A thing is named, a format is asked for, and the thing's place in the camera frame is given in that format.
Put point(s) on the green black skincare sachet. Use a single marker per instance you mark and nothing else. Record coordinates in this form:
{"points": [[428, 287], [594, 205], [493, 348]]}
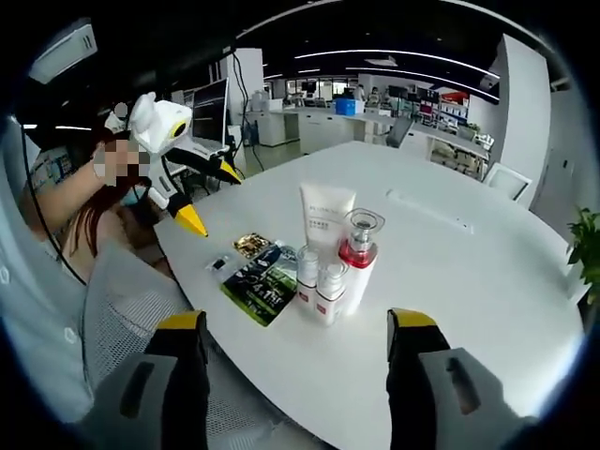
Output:
{"points": [[258, 295]]}

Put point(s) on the white mesh office chair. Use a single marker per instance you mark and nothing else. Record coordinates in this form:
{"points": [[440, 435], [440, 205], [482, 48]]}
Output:
{"points": [[140, 309]]}

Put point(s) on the silver skincare sachet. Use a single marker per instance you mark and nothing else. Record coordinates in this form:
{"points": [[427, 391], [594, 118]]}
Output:
{"points": [[289, 255]]}

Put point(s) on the white skincare tube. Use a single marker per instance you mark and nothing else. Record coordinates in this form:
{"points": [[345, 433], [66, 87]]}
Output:
{"points": [[325, 211]]}

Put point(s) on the small white skincare bottle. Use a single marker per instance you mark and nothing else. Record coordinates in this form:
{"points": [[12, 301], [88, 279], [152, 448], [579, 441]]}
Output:
{"points": [[330, 304], [308, 286]]}

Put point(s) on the red collar skincare pump bottle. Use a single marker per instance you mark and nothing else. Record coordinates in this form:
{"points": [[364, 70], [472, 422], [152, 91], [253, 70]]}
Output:
{"points": [[358, 281]]}

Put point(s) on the grey office chair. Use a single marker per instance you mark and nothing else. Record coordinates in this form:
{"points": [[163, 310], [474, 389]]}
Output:
{"points": [[399, 132]]}

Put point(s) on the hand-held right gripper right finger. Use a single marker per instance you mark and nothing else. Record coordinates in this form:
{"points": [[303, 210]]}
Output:
{"points": [[405, 394]]}

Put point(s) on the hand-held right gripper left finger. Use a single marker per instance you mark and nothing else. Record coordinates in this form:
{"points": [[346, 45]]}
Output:
{"points": [[190, 398]]}

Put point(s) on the dark blue skincare sachet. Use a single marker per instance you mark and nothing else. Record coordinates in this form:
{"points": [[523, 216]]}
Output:
{"points": [[269, 258]]}

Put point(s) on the ceiling air conditioner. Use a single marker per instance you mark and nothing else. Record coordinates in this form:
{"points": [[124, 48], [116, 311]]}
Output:
{"points": [[63, 54]]}

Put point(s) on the gold skincare sachet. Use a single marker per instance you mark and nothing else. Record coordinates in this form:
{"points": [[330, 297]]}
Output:
{"points": [[252, 244]]}

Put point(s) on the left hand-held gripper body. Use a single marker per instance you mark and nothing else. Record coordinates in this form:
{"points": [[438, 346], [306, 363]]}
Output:
{"points": [[159, 126]]}

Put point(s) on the potted green plant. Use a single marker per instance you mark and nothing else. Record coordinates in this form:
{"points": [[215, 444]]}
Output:
{"points": [[586, 248]]}

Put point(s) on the computer monitor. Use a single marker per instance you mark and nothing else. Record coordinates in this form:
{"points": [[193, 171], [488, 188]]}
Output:
{"points": [[211, 110]]}

